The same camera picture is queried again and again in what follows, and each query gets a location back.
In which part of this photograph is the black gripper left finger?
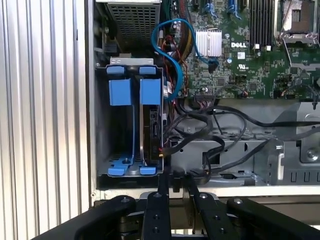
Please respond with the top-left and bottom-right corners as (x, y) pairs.
(29, 172), (173, 240)

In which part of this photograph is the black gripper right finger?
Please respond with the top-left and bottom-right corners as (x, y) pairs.
(186, 175), (320, 240)

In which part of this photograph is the black disk wire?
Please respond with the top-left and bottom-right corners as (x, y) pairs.
(163, 132), (227, 194)

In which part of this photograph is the hard disk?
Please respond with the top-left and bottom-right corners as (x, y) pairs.
(138, 65), (165, 176)

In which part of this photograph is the grey metal disk bay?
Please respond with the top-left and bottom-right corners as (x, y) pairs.
(94, 57), (166, 176)

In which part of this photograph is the empty blue disk carrier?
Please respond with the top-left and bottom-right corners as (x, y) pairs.
(106, 65), (137, 176)

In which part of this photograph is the black RAM slot bank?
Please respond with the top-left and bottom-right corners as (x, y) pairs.
(249, 0), (275, 50)

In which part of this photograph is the grey metal drive cage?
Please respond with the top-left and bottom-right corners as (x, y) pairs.
(169, 99), (320, 187)

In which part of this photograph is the black open PC case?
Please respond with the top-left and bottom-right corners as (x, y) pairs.
(84, 0), (320, 208)

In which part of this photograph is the green Dell motherboard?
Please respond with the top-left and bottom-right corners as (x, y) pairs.
(159, 0), (320, 101)

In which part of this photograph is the silver finned heat sink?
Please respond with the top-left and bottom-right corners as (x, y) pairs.
(195, 28), (223, 58)

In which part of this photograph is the silver power supply unit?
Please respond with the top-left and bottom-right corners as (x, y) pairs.
(96, 0), (162, 55)

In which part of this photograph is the metal socket cover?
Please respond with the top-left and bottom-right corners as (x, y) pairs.
(278, 31), (320, 73)

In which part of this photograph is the CPU socket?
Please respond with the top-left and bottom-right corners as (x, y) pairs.
(274, 0), (320, 36)

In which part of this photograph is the long black cable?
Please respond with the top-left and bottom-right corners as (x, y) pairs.
(172, 103), (320, 141)

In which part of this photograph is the blue looped disk wire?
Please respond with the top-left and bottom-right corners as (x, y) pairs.
(151, 19), (187, 101)

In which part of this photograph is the coloured power wire bundle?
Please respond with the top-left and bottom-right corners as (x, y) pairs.
(172, 0), (196, 101)

